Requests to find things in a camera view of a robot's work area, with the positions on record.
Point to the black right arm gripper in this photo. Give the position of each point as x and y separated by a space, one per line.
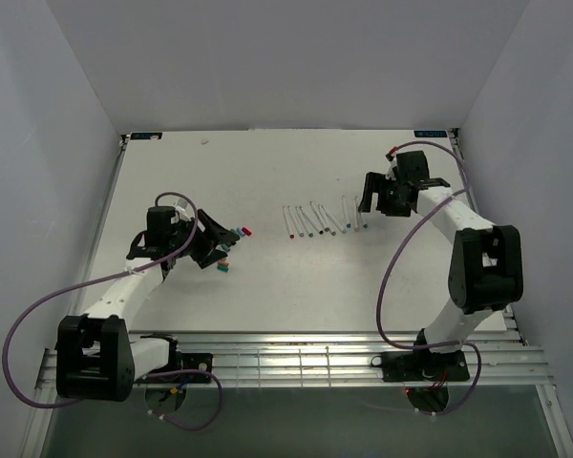
376 183

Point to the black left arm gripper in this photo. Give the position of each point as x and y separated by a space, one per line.
212 236

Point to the light blue cap marker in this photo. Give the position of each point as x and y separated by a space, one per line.
346 212

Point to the light green cap marker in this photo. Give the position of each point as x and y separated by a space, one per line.
340 227

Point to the black cap marker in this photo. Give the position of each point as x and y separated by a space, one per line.
316 219

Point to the red cap marker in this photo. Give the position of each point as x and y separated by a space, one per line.
289 229

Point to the teal cap marker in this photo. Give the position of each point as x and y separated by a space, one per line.
363 220

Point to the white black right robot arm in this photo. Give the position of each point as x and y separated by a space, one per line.
282 288

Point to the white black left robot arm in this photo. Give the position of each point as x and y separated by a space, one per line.
96 359

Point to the right corner label sticker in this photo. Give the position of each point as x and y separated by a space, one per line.
430 134

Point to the corner label sticker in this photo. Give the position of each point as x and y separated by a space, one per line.
430 134
146 136

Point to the left corner label sticker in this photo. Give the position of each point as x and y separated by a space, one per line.
146 136

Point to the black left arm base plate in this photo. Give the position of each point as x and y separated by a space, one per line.
198 367

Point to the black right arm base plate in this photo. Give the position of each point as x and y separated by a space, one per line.
423 366

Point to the aluminium table frame rail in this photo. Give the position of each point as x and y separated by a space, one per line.
334 360

